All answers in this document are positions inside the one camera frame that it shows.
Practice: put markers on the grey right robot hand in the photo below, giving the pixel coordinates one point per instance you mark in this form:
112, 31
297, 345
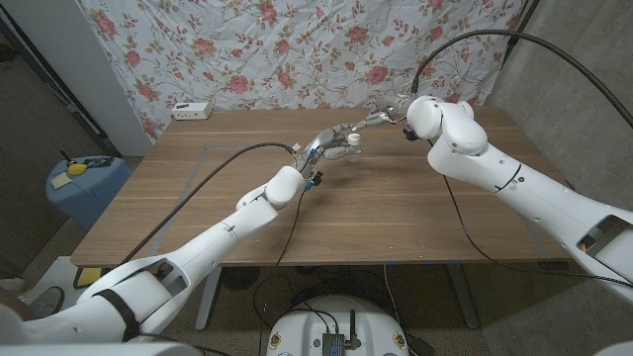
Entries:
393, 110

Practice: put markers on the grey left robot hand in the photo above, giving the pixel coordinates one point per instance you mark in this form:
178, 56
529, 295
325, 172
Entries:
324, 141

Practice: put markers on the white bottle cap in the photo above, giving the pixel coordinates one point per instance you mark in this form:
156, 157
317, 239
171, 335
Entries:
353, 139

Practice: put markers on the clear plastic medicine bottle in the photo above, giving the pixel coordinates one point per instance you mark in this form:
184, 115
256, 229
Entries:
354, 153

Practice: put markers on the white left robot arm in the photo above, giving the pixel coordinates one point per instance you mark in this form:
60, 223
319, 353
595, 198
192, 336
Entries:
207, 247

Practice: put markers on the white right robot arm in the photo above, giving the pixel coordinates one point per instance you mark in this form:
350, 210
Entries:
519, 183

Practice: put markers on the floral backdrop cloth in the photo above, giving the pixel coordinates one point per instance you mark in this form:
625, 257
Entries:
306, 59

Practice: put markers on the white power strip box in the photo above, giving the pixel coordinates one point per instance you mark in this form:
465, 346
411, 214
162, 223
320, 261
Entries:
192, 111

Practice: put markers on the black backdrop stand pole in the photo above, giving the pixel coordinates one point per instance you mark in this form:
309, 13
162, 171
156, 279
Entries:
516, 34

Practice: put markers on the white robot torso base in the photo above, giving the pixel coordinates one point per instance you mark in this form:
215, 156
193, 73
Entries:
297, 331

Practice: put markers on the white table leg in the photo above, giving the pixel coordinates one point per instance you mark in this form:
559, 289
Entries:
207, 301

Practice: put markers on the grey table leg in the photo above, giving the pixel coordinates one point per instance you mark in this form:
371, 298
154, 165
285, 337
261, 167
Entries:
465, 296

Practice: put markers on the black router with antenna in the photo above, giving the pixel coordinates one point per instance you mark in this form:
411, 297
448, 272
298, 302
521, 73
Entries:
332, 343

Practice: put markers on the black flat device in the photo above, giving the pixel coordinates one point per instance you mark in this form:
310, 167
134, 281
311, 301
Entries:
99, 162

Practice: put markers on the blue round stool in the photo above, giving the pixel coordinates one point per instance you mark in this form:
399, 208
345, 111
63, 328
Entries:
89, 193

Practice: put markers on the yellow rounded object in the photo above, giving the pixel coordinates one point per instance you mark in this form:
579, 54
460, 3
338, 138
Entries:
77, 169

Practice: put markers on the pale yellow sticky note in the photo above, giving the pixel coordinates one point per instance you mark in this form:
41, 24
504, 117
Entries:
61, 181

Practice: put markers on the yellow and black board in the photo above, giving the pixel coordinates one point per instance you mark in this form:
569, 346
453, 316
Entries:
89, 277

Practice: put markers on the dark round floor plate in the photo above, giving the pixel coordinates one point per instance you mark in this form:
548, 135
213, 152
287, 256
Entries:
47, 301

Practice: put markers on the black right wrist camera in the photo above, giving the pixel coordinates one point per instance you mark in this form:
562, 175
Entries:
410, 133

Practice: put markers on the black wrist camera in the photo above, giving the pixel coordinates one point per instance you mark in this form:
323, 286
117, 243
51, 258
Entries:
315, 178
410, 133

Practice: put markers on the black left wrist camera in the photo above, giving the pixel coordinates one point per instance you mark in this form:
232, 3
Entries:
315, 178

